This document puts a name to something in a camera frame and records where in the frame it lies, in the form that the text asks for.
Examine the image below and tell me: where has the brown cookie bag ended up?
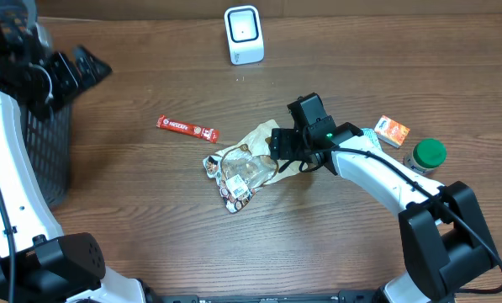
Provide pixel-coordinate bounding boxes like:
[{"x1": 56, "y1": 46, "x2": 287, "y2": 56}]
[{"x1": 203, "y1": 120, "x2": 308, "y2": 214}]

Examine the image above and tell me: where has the green wet wipes pack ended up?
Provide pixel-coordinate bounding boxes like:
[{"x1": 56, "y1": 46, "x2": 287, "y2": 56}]
[{"x1": 362, "y1": 128, "x2": 382, "y2": 151}]

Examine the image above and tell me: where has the red Nescafe stick sachet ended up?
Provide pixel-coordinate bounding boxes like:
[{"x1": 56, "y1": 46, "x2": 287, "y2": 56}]
[{"x1": 156, "y1": 115, "x2": 219, "y2": 143}]

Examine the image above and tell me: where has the orange tissue pack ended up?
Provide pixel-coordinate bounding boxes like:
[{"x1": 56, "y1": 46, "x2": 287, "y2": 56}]
[{"x1": 374, "y1": 115, "x2": 410, "y2": 148}]

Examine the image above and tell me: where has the green lid jar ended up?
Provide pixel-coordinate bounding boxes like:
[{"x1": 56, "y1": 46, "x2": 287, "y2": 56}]
[{"x1": 403, "y1": 138, "x2": 447, "y2": 175}]

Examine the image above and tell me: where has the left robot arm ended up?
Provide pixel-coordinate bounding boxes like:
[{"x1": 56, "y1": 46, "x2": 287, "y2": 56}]
[{"x1": 0, "y1": 1, "x2": 154, "y2": 302}]

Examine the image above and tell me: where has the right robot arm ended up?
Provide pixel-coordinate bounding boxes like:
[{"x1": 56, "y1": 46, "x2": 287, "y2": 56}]
[{"x1": 269, "y1": 93, "x2": 502, "y2": 302}]

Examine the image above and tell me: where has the white barcode scanner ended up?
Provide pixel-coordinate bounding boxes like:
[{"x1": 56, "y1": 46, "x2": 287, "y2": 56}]
[{"x1": 224, "y1": 5, "x2": 265, "y2": 66}]

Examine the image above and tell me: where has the grey plastic mesh basket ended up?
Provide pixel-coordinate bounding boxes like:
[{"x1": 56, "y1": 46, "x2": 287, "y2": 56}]
[{"x1": 0, "y1": 0, "x2": 73, "y2": 210}]

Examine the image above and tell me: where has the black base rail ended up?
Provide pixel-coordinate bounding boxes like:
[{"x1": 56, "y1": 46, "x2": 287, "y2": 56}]
[{"x1": 159, "y1": 290, "x2": 386, "y2": 303}]

